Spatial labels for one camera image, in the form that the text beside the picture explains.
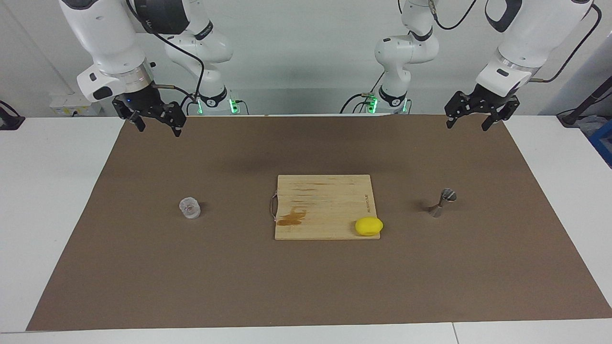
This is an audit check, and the brown table mat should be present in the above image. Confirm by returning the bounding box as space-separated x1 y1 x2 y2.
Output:
26 115 612 331

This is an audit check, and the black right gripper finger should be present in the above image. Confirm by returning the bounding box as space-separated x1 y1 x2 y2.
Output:
112 97 146 132
160 102 187 138

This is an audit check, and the yellow lemon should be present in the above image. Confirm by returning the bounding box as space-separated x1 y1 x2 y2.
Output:
355 217 384 237

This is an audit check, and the white wall power strip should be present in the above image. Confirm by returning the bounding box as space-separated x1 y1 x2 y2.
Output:
49 93 103 117

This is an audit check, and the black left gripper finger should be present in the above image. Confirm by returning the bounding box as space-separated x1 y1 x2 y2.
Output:
444 91 475 129
481 96 521 132

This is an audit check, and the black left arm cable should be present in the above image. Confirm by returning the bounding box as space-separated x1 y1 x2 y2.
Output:
528 4 602 83

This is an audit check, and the black stand leg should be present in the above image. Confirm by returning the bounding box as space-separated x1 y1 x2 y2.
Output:
557 76 612 127

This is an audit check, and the clear glass cup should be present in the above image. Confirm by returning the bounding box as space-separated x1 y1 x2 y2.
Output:
179 196 202 219

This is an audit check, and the black clamp mount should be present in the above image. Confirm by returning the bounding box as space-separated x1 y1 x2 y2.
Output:
0 100 25 130

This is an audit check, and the steel jigger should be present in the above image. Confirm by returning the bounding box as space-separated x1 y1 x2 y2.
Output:
427 188 458 219

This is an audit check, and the wooden cutting board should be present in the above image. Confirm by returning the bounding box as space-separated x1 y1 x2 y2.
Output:
271 174 382 241

